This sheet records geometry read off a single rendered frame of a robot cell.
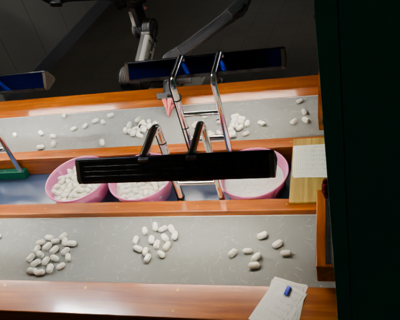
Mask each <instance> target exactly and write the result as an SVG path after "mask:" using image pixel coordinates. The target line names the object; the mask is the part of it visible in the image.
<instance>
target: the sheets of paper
mask: <svg viewBox="0 0 400 320"><path fill-rule="evenodd" d="M292 176H293V177H294V178H300V177H327V171H326V154H325V146H324V144H319V145H297V146H293V173H292Z"/></svg>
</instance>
